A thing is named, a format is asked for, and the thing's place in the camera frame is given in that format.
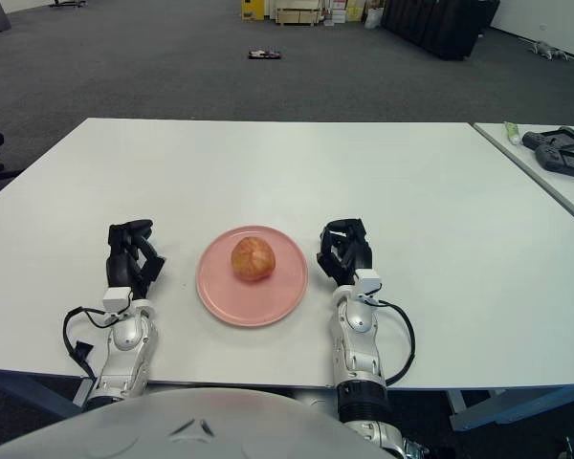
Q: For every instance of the black flat tray with items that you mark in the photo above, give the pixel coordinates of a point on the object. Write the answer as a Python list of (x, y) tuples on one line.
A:
[(265, 54)]

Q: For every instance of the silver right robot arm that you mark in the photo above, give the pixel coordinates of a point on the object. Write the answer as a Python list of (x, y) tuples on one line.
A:
[(356, 339)]

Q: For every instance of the black curtain partition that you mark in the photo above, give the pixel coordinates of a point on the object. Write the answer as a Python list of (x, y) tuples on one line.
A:
[(435, 26)]

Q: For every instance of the black handheld controller with antennas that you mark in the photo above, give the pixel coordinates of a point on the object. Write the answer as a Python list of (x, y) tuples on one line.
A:
[(562, 138)]

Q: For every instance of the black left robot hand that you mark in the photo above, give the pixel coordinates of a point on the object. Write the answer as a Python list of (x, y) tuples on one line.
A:
[(124, 268)]

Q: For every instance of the grey robot torso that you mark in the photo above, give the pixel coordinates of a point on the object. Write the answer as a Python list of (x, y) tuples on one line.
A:
[(172, 430)]

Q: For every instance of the black chair base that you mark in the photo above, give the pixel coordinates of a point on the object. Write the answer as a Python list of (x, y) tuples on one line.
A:
[(67, 3)]

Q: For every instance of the green white tube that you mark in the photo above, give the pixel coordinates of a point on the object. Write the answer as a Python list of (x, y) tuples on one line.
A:
[(513, 132)]

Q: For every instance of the yellow box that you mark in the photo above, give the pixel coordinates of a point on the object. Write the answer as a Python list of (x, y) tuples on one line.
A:
[(253, 9)]

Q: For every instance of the white wrist module box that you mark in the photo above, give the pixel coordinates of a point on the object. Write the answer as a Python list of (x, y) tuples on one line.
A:
[(367, 280), (116, 297)]

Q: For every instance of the white left wrist module box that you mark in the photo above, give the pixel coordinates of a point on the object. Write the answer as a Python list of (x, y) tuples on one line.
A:
[(116, 297)]

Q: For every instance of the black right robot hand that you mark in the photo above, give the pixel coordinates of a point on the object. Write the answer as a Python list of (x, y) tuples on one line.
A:
[(351, 253)]

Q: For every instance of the white right wrist module box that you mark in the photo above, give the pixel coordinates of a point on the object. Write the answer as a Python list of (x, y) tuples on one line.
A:
[(367, 280)]

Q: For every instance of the stacked white cartons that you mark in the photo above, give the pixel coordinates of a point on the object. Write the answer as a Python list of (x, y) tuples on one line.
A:
[(343, 12)]

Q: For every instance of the pink round plate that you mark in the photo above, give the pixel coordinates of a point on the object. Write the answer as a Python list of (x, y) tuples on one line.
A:
[(268, 306)]

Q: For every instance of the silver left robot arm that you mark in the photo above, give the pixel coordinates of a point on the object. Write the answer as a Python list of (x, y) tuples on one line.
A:
[(126, 344)]

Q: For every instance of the wooden crate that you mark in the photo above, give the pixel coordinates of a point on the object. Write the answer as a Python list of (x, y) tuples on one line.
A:
[(297, 16)]

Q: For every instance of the white plastic bag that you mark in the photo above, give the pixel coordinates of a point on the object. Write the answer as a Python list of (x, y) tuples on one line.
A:
[(373, 18)]

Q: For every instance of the red yellow apple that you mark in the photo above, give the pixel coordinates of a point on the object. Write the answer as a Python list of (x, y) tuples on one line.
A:
[(252, 259)]

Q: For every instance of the grey quadruped robot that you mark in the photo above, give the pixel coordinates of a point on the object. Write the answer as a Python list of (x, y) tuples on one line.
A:
[(544, 49)]

